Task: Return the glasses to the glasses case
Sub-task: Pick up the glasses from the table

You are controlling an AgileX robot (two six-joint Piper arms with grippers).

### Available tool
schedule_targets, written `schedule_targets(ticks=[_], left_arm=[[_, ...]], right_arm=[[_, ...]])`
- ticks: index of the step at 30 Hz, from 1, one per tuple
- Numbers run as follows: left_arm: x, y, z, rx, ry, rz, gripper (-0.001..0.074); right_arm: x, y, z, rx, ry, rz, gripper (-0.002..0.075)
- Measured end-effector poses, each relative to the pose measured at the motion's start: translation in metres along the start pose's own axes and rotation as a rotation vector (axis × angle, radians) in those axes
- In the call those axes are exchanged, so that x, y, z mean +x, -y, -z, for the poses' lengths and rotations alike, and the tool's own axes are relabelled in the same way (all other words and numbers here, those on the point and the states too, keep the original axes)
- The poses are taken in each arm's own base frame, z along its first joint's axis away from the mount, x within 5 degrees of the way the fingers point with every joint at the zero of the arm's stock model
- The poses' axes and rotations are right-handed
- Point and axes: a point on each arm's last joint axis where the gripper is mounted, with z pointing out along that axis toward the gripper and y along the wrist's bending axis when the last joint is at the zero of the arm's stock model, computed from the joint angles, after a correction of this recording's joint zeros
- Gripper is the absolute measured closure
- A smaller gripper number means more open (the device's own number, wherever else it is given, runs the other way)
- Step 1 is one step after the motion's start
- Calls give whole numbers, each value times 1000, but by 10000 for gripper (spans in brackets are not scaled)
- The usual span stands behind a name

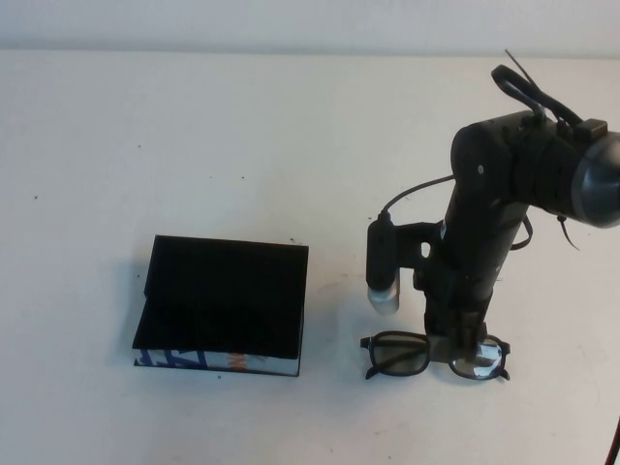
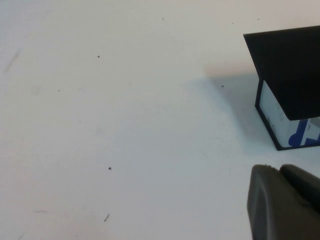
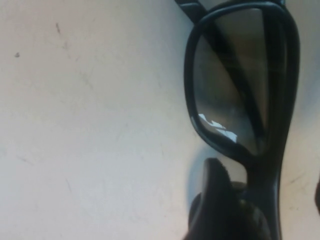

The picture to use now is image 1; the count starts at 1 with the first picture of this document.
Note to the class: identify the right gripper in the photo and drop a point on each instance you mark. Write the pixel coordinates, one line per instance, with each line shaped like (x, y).
(455, 305)

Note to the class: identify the black-framed glasses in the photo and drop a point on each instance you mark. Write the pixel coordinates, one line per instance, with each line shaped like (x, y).
(397, 356)

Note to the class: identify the black case with blue-orange print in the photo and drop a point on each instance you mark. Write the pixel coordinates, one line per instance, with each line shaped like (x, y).
(227, 290)

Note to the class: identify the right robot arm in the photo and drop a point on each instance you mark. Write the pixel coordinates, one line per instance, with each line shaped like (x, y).
(484, 218)

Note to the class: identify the black zip tie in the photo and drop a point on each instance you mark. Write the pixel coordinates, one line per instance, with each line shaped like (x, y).
(528, 72)
(567, 232)

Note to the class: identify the black right camera mount bracket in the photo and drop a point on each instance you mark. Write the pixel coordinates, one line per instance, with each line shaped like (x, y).
(412, 242)

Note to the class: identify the black and silver right wrist camera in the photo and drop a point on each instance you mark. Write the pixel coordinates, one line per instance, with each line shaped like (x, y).
(380, 261)

